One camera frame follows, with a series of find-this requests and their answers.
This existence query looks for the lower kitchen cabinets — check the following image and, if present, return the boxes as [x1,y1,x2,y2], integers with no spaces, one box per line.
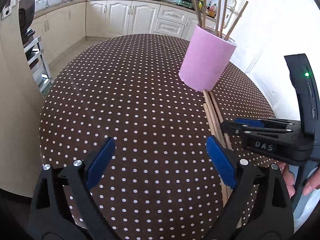
[30,0,217,66]

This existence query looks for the person right hand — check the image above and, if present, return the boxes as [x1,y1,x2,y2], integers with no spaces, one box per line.
[276,160,320,198]

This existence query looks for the pink cylindrical cup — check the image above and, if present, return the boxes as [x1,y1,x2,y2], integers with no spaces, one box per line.
[178,26,236,92]

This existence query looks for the white door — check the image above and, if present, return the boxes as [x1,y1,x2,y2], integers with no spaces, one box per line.
[231,0,319,120]

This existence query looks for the brown polka dot tablecloth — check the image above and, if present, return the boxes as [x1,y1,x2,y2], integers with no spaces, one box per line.
[38,33,277,240]

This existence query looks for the orange oil bottle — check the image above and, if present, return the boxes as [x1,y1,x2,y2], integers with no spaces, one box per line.
[209,3,217,18]

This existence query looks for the dark sauce bottle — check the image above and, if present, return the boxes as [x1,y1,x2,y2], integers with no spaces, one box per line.
[206,1,212,15]

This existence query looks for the green yellow bottle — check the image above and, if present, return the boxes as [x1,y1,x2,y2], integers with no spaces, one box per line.
[199,0,204,11]

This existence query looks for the green electric cooker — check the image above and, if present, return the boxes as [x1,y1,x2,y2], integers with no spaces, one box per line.
[176,0,194,9]

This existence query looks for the metal storage rack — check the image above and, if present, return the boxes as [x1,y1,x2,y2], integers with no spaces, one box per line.
[24,36,53,98]

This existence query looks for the black appliance on rack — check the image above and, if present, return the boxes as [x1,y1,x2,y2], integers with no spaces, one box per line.
[18,0,35,44]

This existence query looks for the silver door handle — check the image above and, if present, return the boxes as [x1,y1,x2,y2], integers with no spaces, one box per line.
[226,0,237,18]

